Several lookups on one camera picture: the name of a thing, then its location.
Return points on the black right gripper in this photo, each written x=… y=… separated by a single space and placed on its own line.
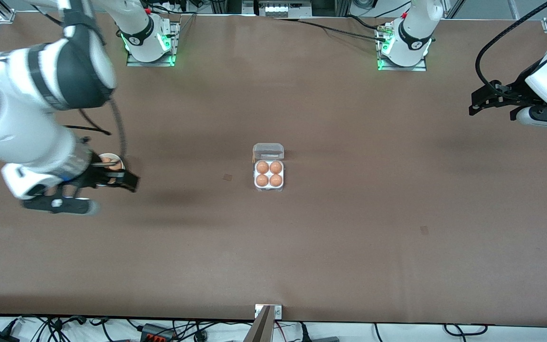
x=94 y=175

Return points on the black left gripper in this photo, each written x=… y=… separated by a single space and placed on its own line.
x=509 y=91

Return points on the clear plastic egg box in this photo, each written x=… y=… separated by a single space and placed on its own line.
x=268 y=152

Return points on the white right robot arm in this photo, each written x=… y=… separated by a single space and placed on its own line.
x=22 y=118

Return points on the white round bowl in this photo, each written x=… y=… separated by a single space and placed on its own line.
x=112 y=156

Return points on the black and orange power strip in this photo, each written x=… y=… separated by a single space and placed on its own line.
x=157 y=332

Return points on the black power adapter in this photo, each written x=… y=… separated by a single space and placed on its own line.
x=0 y=338

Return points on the white power strip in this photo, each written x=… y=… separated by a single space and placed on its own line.
x=278 y=8

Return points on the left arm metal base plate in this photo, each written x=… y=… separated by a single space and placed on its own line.
x=420 y=68

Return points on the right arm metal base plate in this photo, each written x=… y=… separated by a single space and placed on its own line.
x=133 y=62

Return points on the aluminium camera pole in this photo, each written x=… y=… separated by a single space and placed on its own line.
x=259 y=330

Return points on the small metal clamp bracket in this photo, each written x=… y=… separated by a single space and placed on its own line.
x=278 y=311

